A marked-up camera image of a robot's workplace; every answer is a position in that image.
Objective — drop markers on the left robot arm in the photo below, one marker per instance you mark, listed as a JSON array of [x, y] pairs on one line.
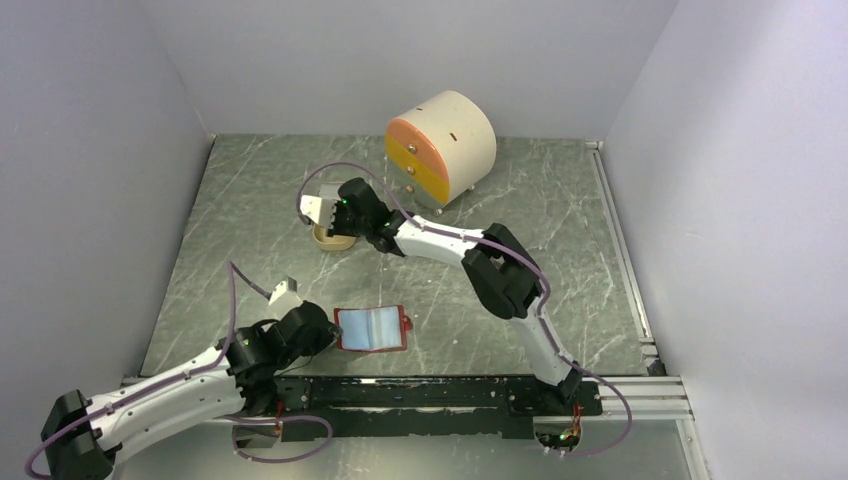
[[87, 437]]

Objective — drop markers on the cream drawer cabinet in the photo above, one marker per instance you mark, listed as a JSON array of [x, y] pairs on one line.
[[442, 148]]

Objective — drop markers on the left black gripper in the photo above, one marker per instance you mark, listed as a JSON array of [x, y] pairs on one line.
[[326, 336]]

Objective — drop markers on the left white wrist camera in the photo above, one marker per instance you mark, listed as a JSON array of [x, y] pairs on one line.
[[284, 298]]

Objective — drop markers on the red leather card holder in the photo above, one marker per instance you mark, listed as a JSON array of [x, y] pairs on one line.
[[373, 330]]

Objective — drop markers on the beige oval tray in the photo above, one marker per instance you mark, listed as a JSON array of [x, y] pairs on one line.
[[327, 242]]

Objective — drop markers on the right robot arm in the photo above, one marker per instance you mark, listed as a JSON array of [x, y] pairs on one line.
[[506, 280]]

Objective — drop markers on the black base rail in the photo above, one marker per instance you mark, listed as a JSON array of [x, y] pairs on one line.
[[510, 406]]

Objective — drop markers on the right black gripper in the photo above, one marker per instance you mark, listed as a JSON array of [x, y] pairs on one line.
[[335, 228]]

